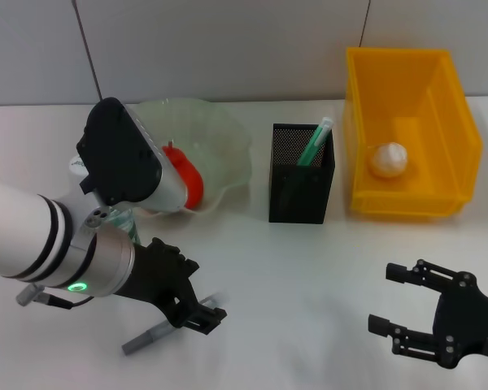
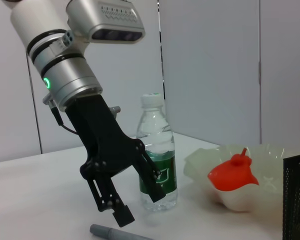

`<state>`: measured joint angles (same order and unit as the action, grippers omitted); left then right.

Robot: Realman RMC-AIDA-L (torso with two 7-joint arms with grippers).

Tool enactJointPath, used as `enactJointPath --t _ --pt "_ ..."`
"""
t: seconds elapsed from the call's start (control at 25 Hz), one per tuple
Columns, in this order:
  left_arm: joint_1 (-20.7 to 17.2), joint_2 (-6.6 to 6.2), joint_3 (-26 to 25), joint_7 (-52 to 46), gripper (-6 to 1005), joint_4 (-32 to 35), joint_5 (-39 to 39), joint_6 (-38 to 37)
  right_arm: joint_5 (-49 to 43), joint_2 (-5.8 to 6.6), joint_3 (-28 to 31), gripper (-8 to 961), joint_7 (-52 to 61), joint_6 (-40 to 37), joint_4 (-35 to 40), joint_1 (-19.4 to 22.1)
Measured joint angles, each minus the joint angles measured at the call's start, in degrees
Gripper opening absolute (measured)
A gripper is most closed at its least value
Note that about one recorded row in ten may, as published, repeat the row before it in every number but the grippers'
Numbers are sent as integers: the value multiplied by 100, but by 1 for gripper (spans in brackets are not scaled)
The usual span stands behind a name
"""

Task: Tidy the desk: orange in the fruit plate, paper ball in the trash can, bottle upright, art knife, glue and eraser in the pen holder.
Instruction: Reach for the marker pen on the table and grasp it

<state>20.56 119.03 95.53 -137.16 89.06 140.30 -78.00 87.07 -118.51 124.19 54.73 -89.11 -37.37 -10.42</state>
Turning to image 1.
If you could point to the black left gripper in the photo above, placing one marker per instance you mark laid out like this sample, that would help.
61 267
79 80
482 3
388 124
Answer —
162 276

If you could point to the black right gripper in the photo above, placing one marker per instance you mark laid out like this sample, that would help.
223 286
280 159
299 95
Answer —
467 321

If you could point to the silver marker pen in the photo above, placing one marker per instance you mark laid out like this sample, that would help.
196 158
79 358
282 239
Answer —
146 339

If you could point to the red pear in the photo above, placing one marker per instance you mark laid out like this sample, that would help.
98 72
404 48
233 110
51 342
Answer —
189 178

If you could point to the white paper ball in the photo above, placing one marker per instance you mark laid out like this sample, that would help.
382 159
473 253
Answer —
388 160

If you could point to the clear water bottle green label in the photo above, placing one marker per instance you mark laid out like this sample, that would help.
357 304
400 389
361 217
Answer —
75 164

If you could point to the black mesh pen holder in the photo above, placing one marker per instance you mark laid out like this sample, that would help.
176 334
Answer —
301 195

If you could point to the translucent green wavy glass plate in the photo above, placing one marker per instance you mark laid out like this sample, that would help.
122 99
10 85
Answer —
219 138

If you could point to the yellow plastic storage bin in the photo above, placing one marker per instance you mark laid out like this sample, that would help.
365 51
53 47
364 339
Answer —
443 162

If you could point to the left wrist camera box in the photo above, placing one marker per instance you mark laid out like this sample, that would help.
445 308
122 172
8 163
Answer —
122 162

